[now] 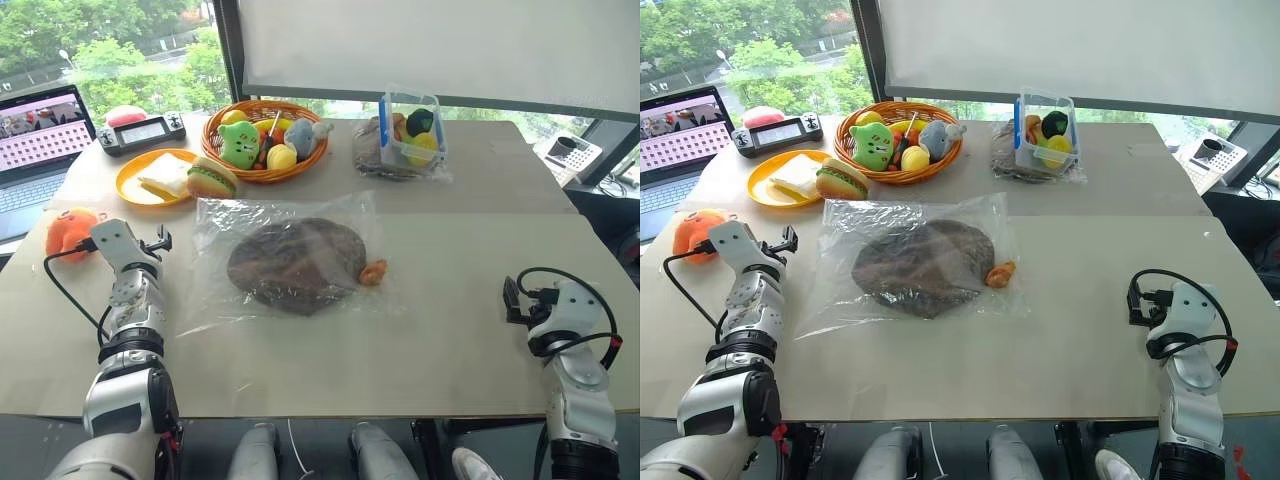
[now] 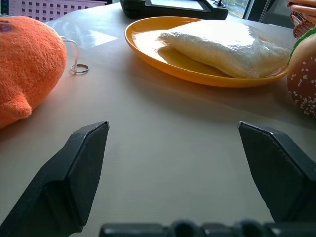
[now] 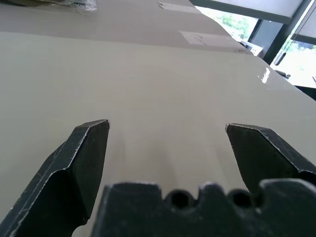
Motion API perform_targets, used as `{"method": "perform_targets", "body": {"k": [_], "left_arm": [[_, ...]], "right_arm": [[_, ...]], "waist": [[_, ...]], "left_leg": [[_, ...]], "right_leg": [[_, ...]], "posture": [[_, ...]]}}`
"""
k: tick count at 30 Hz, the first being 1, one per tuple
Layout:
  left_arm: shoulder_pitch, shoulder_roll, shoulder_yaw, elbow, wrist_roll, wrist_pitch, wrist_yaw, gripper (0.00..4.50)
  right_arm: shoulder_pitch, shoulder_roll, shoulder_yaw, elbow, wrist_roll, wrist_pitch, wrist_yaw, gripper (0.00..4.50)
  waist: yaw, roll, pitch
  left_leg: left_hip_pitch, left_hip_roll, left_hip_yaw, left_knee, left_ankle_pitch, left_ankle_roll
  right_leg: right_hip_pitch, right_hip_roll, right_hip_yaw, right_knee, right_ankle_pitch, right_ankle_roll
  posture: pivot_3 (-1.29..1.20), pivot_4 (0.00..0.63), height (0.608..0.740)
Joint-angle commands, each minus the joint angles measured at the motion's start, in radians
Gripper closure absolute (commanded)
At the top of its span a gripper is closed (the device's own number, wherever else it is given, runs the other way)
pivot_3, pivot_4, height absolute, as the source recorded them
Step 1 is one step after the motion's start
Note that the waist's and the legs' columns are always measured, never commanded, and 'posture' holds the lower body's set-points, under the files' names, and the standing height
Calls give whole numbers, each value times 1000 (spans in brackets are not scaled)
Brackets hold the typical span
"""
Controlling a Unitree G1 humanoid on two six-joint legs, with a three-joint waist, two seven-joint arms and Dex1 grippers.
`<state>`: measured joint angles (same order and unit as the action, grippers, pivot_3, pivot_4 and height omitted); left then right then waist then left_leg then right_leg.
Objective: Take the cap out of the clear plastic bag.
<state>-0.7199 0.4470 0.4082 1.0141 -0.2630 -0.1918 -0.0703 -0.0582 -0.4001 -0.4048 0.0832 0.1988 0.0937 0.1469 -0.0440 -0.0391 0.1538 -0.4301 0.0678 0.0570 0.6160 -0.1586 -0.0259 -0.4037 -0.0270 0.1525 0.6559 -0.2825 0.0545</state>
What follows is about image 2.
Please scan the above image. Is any orange plush toy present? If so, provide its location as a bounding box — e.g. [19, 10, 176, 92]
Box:
[0, 15, 68, 130]

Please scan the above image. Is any clear plastic sheet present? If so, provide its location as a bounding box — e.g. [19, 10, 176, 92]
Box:
[43, 16, 119, 57]

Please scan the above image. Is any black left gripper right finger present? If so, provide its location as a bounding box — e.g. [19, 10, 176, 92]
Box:
[237, 121, 316, 224]

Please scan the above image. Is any woven wicker basket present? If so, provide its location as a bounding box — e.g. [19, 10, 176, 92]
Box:
[286, 0, 316, 39]

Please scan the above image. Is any clear plastic bag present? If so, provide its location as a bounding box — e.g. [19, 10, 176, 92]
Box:
[157, 19, 291, 79]

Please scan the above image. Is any toy hamburger with sesame bun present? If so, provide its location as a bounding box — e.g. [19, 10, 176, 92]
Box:
[286, 26, 316, 117]

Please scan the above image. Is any silver key ring with string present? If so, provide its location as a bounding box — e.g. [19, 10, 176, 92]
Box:
[60, 36, 89, 75]

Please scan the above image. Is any black controller with screen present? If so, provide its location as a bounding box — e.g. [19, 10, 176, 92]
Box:
[119, 0, 229, 21]

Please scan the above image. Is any orange plastic plate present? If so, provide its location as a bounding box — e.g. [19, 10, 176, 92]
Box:
[124, 16, 289, 88]

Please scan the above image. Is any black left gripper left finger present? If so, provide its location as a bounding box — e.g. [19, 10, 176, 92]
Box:
[0, 120, 110, 237]

